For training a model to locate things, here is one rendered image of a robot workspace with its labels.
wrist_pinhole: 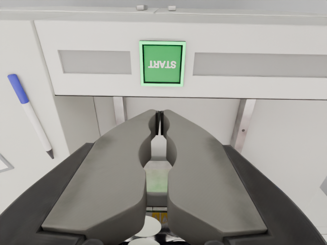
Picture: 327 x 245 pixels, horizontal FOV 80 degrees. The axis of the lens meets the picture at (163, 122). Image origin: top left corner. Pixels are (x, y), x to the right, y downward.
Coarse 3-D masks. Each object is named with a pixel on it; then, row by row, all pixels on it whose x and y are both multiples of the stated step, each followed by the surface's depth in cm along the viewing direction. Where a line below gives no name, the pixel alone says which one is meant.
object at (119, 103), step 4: (116, 100) 40; (120, 100) 40; (124, 100) 42; (116, 104) 40; (120, 104) 40; (124, 104) 42; (116, 108) 41; (120, 108) 41; (124, 108) 42; (116, 112) 41; (120, 112) 41; (124, 112) 42; (116, 116) 42; (120, 116) 42; (124, 116) 42; (116, 120) 42; (120, 120) 42; (124, 120) 42; (116, 124) 43
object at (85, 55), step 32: (64, 32) 23; (96, 32) 23; (128, 32) 23; (160, 32) 23; (192, 32) 23; (224, 32) 23; (256, 32) 23; (288, 32) 23; (320, 32) 23; (64, 64) 26; (96, 64) 26; (128, 64) 26; (192, 64) 25; (224, 64) 26; (256, 64) 26; (288, 64) 25; (320, 64) 25; (160, 96) 28; (192, 96) 27; (224, 96) 27; (256, 96) 27; (288, 96) 27; (320, 96) 27
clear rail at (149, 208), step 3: (147, 207) 50; (150, 207) 50; (153, 207) 50; (156, 207) 50; (159, 207) 50; (162, 207) 50; (165, 207) 50; (147, 210) 50; (150, 210) 50; (153, 210) 50; (156, 210) 50; (159, 210) 50; (162, 210) 50; (165, 210) 50
